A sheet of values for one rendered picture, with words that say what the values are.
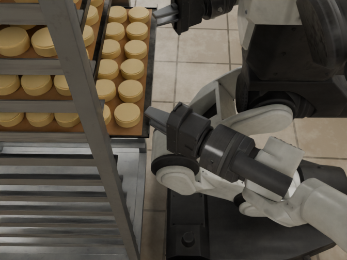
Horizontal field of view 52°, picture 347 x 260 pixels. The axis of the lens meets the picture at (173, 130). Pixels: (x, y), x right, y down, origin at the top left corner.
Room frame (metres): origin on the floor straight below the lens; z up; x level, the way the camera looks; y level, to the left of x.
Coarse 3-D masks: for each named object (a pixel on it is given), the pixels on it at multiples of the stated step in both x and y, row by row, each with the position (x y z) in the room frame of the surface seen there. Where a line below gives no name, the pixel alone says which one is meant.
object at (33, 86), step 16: (96, 0) 0.66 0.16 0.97; (96, 16) 0.61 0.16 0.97; (96, 32) 0.57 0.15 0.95; (0, 80) 0.42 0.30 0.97; (16, 80) 0.42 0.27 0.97; (32, 80) 0.42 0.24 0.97; (48, 80) 0.42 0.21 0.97; (64, 80) 0.42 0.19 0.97; (0, 96) 0.40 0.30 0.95; (16, 96) 0.40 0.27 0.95; (32, 96) 0.40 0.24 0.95; (48, 96) 0.40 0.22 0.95; (64, 96) 0.40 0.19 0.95
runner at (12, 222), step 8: (0, 224) 0.38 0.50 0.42; (8, 224) 0.38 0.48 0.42; (16, 224) 0.38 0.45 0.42; (24, 224) 0.38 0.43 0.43; (32, 224) 0.37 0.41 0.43; (40, 224) 0.37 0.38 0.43; (48, 224) 0.37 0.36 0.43; (56, 224) 0.37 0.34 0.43; (64, 224) 0.37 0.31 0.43; (72, 224) 0.37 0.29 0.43; (80, 224) 0.37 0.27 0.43; (88, 224) 0.37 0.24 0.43; (96, 224) 0.37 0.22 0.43; (104, 224) 0.37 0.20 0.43; (112, 224) 0.37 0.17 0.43
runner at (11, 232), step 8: (0, 232) 0.39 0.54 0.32; (8, 232) 0.39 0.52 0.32; (16, 232) 0.39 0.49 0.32; (24, 232) 0.39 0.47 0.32; (32, 232) 0.39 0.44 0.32; (40, 232) 0.39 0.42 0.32; (48, 232) 0.39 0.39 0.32; (56, 232) 0.39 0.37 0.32; (64, 232) 0.39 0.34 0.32; (72, 232) 0.39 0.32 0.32; (80, 232) 0.39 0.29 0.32; (88, 232) 0.39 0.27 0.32; (96, 232) 0.39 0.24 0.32; (104, 232) 0.39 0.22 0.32; (112, 232) 0.39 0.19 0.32
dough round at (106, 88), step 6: (96, 84) 0.50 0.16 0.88; (102, 84) 0.50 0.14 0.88; (108, 84) 0.50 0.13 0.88; (114, 84) 0.50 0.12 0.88; (102, 90) 0.48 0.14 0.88; (108, 90) 0.48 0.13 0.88; (114, 90) 0.48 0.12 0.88; (102, 96) 0.47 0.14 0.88; (108, 96) 0.47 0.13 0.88; (114, 96) 0.48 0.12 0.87
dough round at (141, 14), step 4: (132, 8) 0.75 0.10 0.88; (136, 8) 0.75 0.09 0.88; (140, 8) 0.75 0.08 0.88; (144, 8) 0.75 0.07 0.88; (132, 12) 0.73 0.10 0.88; (136, 12) 0.73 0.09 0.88; (140, 12) 0.73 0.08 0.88; (144, 12) 0.73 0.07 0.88; (148, 12) 0.74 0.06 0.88; (132, 16) 0.72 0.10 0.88; (136, 16) 0.72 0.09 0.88; (140, 16) 0.72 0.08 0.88; (144, 16) 0.72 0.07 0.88; (148, 16) 0.73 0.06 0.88; (132, 20) 0.71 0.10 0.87; (136, 20) 0.71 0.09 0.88; (140, 20) 0.71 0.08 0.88; (144, 20) 0.71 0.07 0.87; (148, 20) 0.73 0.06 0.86
